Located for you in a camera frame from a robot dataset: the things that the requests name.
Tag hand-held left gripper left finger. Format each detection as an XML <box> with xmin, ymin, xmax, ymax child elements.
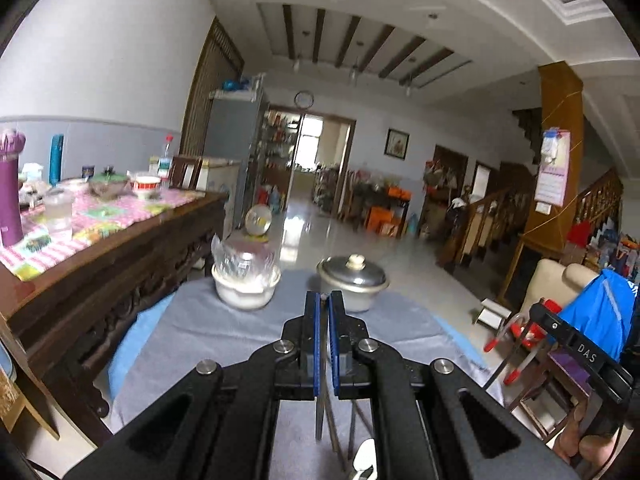
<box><xmin>65</xmin><ymin>291</ymin><xmax>321</xmax><ymax>480</ymax></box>

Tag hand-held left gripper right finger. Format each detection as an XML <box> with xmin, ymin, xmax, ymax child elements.
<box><xmin>327</xmin><ymin>292</ymin><xmax>591</xmax><ymax>480</ymax></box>

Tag person's right hand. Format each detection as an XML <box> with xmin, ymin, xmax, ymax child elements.
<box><xmin>547</xmin><ymin>397</ymin><xmax>623</xmax><ymax>476</ymax></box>

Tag wooden chair with purple seat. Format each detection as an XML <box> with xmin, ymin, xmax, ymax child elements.
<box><xmin>505</xmin><ymin>350</ymin><xmax>591</xmax><ymax>441</ymax></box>

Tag blue jacket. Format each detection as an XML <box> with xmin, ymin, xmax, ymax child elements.
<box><xmin>557</xmin><ymin>268</ymin><xmax>638</xmax><ymax>361</ymax></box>

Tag metal pot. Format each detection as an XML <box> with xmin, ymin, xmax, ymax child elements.
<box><xmin>320</xmin><ymin>280</ymin><xmax>389</xmax><ymax>313</ymax></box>

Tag metal pot lid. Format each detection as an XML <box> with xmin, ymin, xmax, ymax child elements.
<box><xmin>317</xmin><ymin>254</ymin><xmax>391</xmax><ymax>292</ymax></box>

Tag beige armchair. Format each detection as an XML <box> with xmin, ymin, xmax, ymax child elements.
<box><xmin>520</xmin><ymin>259</ymin><xmax>601</xmax><ymax>321</ymax></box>

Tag grey cloth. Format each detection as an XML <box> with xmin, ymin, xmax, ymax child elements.
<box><xmin>107</xmin><ymin>267</ymin><xmax>493</xmax><ymax>480</ymax></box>

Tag white step stool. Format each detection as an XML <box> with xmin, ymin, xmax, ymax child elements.
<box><xmin>472</xmin><ymin>298</ymin><xmax>511</xmax><ymax>331</ymax></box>

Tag white spoon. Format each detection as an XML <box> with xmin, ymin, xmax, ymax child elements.
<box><xmin>350</xmin><ymin>438</ymin><xmax>378</xmax><ymax>480</ymax></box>

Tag clear plastic bag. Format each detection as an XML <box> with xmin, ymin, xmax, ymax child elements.
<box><xmin>211</xmin><ymin>232</ymin><xmax>278</xmax><ymax>286</ymax></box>

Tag round silver fan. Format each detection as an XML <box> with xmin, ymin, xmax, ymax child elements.
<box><xmin>245</xmin><ymin>203</ymin><xmax>273</xmax><ymax>238</ymax></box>

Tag orange cardboard boxes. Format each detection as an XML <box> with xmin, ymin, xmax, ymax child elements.
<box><xmin>367</xmin><ymin>185</ymin><xmax>408</xmax><ymax>238</ymax></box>

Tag wooden stair railing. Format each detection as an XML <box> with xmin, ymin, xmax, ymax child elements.
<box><xmin>440</xmin><ymin>162</ymin><xmax>536</xmax><ymax>271</ymax></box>

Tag blue cloth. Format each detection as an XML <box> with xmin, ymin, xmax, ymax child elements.
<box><xmin>107</xmin><ymin>292</ymin><xmax>493</xmax><ymax>403</ymax></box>

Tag white cardboard box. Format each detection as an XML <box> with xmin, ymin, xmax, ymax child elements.
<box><xmin>197</xmin><ymin>156</ymin><xmax>243</xmax><ymax>241</ymax></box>

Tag framed picture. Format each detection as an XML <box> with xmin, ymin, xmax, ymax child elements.
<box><xmin>384</xmin><ymin>128</ymin><xmax>410</xmax><ymax>162</ymax></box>

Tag red and white bowl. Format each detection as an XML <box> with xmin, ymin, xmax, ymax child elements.
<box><xmin>131</xmin><ymin>174</ymin><xmax>162</xmax><ymax>201</ymax></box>

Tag pink checkered tablecloth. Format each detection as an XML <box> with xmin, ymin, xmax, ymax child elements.
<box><xmin>0</xmin><ymin>187</ymin><xmax>211</xmax><ymax>281</ymax></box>

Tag grey refrigerator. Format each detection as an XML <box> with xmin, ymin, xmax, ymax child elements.
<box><xmin>205</xmin><ymin>91</ymin><xmax>266</xmax><ymax>221</ymax></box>

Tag wooden pillar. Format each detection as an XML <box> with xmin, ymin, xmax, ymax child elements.
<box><xmin>500</xmin><ymin>61</ymin><xmax>586</xmax><ymax>311</ymax></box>

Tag glass bowl with green lid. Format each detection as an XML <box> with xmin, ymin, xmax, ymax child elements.
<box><xmin>89</xmin><ymin>166</ymin><xmax>130</xmax><ymax>198</ymax></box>

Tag wooden lattice door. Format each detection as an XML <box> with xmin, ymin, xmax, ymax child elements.
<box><xmin>180</xmin><ymin>17</ymin><xmax>246</xmax><ymax>161</ymax></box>

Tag clear plastic cup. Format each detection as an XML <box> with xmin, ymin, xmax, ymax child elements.
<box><xmin>44</xmin><ymin>187</ymin><xmax>76</xmax><ymax>241</ymax></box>

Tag blue bottle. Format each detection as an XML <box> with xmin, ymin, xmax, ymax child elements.
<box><xmin>48</xmin><ymin>133</ymin><xmax>65</xmax><ymax>186</ymax></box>

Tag purple thermos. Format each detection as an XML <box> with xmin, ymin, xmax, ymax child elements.
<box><xmin>0</xmin><ymin>129</ymin><xmax>27</xmax><ymax>248</ymax></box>

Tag wall calendar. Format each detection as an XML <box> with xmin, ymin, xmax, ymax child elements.
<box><xmin>534</xmin><ymin>128</ymin><xmax>572</xmax><ymax>206</ymax></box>

